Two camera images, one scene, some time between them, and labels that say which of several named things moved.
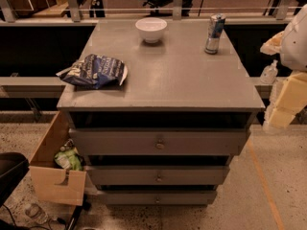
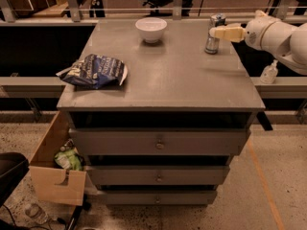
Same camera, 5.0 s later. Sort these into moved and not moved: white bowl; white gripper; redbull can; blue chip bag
Moved: white gripper
Not moved: white bowl; redbull can; blue chip bag
